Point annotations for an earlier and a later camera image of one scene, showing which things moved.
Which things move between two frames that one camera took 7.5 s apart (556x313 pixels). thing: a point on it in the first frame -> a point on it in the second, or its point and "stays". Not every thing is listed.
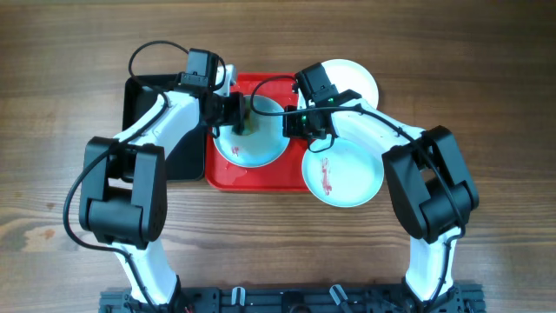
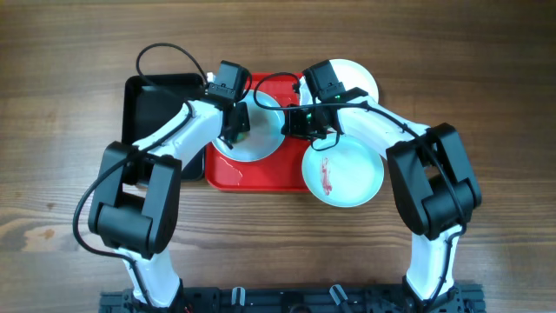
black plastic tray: [186, 162] stays
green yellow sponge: [251, 122] -> [242, 136]
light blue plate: [347, 175] stays
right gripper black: [292, 129] stays
